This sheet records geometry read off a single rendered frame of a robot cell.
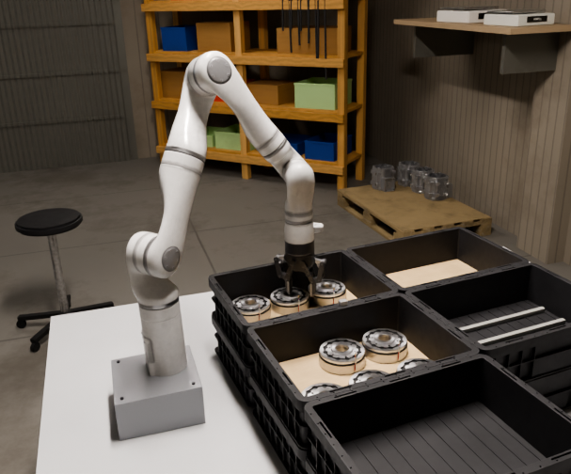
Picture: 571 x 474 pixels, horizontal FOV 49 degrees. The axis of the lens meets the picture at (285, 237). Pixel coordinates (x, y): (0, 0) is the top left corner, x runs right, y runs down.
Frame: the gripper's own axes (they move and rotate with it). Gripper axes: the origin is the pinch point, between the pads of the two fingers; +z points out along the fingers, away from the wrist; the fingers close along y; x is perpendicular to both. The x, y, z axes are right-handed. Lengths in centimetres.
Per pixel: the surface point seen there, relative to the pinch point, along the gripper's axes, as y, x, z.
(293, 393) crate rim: 15, -50, -5
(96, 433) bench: -34, -47, 18
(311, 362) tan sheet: 10.3, -25.0, 5.1
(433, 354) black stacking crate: 36.1, -16.9, 3.4
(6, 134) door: -410, 345, 53
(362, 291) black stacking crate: 14.9, 7.1, 2.2
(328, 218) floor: -71, 289, 91
